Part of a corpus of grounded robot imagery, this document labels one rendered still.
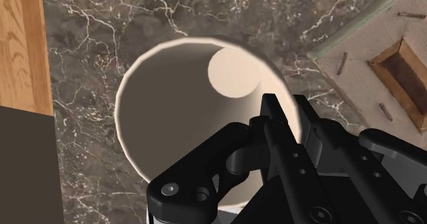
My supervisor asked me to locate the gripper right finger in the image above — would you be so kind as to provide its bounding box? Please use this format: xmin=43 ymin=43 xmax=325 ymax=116
xmin=293 ymin=95 xmax=427 ymax=224

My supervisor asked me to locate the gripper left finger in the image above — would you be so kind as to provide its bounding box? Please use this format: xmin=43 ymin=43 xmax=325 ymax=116
xmin=146 ymin=92 xmax=339 ymax=224

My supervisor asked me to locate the white cup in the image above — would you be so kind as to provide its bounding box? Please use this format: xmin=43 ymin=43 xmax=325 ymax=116
xmin=114 ymin=36 xmax=304 ymax=209

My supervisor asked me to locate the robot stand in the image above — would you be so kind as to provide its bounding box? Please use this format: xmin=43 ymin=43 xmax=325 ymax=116
xmin=0 ymin=105 xmax=65 ymax=224

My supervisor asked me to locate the wooden panel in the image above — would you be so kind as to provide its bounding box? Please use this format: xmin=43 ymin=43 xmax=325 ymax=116
xmin=0 ymin=0 xmax=55 ymax=117

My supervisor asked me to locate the beige box with wooden frame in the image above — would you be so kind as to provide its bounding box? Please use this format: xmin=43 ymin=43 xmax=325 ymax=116
xmin=307 ymin=0 xmax=427 ymax=135

